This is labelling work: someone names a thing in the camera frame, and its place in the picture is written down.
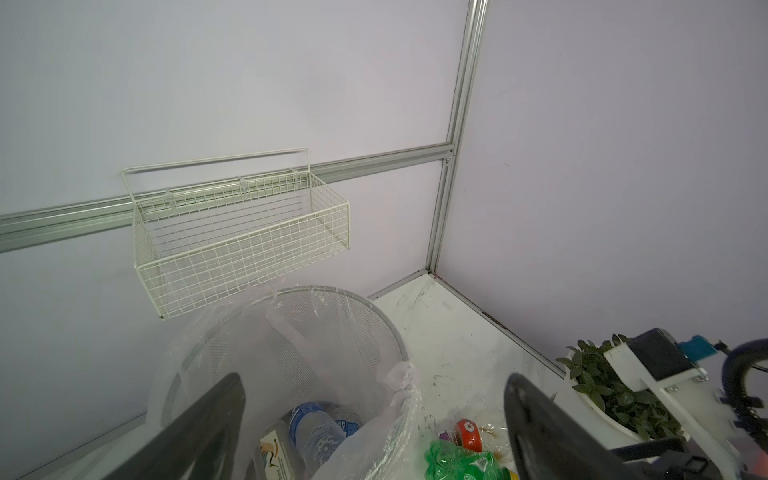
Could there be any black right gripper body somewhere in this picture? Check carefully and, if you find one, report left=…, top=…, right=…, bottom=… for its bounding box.
left=610, top=437, right=720, bottom=479

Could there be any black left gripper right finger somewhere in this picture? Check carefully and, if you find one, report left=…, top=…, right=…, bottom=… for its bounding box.
left=503, top=373, right=639, bottom=479

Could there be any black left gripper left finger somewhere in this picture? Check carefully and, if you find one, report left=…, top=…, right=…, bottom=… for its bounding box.
left=106, top=372, right=246, bottom=479

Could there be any clear bottle white yellow label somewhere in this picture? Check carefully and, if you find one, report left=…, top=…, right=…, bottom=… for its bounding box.
left=256, top=427, right=298, bottom=480

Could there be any clear bottle blue label front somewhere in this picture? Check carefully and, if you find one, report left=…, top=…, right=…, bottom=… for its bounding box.
left=288, top=402, right=363, bottom=476

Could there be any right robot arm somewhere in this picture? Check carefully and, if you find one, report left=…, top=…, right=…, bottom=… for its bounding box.
left=604, top=329, right=767, bottom=479

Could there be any potted green plant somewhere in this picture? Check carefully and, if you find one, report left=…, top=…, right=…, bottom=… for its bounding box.
left=554, top=334, right=689, bottom=449

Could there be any red label purple cap bottle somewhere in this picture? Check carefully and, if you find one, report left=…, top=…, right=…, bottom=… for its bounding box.
left=438, top=419, right=511, bottom=459

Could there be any green crushed plastic bottle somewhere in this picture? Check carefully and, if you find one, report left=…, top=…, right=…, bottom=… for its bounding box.
left=424, top=439, right=518, bottom=480

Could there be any white wire wall basket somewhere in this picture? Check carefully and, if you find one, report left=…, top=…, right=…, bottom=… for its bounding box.
left=121, top=148, right=351, bottom=320

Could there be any horizontal aluminium frame bar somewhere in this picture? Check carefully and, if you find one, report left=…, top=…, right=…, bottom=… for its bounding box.
left=0, top=142, right=455, bottom=254

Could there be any aluminium frame post right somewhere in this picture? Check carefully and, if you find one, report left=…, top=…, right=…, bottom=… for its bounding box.
left=425, top=0, right=489, bottom=275

